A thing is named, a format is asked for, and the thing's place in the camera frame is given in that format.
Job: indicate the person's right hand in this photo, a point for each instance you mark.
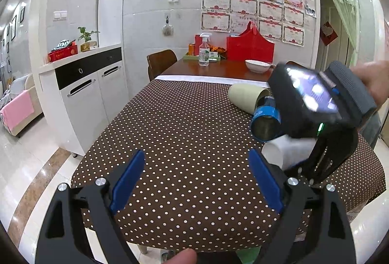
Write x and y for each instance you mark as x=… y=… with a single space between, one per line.
x=372 y=78

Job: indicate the wall hook with hanging brush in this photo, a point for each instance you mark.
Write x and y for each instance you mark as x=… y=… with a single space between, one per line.
x=167 y=28

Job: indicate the green curtain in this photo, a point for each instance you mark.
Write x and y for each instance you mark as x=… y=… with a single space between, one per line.
x=343 y=2

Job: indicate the white cabinet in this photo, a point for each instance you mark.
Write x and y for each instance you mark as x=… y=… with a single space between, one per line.
x=88 y=90

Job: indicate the white light switch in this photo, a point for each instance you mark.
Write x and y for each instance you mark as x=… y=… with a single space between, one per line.
x=60 y=15

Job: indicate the patterned cloth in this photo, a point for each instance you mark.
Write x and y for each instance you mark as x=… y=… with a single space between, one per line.
x=62 y=44

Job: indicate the green tray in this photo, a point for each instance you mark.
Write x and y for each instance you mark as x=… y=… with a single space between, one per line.
x=194 y=58

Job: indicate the person's grey clothing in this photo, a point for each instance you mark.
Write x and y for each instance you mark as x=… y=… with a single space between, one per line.
x=370 y=128

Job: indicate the beige sofa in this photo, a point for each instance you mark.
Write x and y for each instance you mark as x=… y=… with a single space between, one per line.
x=27 y=118

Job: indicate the clear spray bottle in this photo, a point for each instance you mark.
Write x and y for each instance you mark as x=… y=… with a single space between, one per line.
x=204 y=54

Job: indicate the brown polka dot tablecloth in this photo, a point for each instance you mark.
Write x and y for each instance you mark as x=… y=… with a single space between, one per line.
x=188 y=136

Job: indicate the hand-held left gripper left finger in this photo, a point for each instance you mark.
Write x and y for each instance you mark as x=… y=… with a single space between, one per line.
x=127 y=182

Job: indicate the orange can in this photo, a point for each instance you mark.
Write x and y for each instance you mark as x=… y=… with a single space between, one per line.
x=192 y=49

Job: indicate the group of wall certificates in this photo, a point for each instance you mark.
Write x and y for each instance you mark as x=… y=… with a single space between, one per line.
x=243 y=5

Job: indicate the red gift bag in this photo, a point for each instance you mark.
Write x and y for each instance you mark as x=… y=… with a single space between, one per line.
x=249 y=48

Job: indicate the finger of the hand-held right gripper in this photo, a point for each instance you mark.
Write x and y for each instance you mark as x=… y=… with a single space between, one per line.
x=343 y=148
x=307 y=171

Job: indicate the row of black picture frames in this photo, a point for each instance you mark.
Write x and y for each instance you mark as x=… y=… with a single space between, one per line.
x=13 y=29

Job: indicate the red box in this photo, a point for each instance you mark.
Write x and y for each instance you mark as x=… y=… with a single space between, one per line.
x=62 y=54

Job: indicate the blue metal can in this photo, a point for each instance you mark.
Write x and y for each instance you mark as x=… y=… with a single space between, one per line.
x=266 y=121

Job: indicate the white bowl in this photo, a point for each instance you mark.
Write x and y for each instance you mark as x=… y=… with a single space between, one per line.
x=257 y=65

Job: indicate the pink blanket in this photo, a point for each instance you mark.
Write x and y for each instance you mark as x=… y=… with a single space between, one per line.
x=16 y=110

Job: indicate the red heart door decoration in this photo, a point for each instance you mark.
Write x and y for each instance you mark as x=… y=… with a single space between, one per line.
x=328 y=33

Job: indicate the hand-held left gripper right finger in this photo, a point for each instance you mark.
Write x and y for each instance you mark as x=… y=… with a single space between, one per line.
x=267 y=182

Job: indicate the person's left hand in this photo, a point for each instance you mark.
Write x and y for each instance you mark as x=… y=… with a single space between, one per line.
x=182 y=257

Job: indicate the beige cup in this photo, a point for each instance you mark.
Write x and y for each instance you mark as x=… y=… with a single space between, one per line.
x=246 y=96

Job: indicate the small wall photos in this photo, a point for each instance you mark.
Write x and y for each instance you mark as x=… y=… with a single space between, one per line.
x=310 y=8

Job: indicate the white cup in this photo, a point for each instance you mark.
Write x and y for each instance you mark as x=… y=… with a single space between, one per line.
x=282 y=151

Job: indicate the potted green plant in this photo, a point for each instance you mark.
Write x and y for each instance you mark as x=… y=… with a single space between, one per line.
x=86 y=37

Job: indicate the brown wooden chair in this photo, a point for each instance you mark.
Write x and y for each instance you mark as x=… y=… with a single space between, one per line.
x=161 y=64

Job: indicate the orange snack packet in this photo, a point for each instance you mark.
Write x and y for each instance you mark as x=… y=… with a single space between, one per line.
x=218 y=51

